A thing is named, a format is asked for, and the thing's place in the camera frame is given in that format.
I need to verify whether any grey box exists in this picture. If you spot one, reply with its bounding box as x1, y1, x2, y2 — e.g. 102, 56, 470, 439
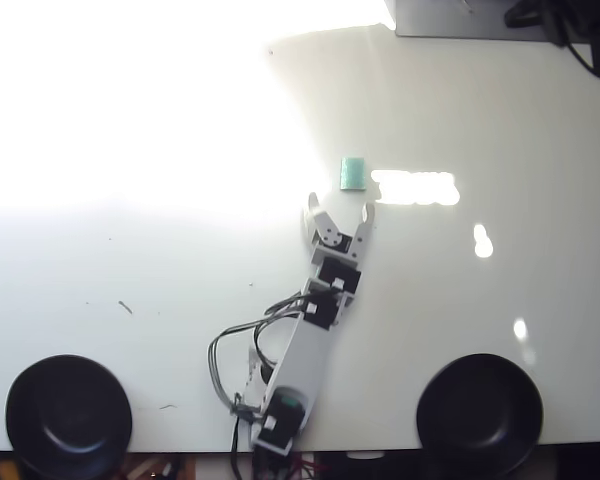
384, 0, 557, 43

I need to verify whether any black round bowl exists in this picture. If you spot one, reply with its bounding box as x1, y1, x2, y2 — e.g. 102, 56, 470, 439
4, 354, 134, 480
415, 353, 545, 479

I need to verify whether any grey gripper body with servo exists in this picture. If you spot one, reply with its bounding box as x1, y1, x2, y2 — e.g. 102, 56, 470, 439
309, 232, 364, 269

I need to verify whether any black power cable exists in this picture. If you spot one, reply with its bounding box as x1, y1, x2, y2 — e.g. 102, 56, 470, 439
502, 0, 599, 75

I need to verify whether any black wrist servo cable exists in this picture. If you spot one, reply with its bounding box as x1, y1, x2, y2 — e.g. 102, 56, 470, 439
207, 292, 312, 412

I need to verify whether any blue foam cube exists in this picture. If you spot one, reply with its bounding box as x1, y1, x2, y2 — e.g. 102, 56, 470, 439
339, 156, 368, 193

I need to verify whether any black arm servo cable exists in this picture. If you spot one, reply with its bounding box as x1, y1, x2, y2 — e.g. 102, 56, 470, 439
228, 394, 247, 480

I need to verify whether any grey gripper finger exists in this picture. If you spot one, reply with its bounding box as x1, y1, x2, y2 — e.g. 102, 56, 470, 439
350, 201, 379, 260
301, 192, 343, 250

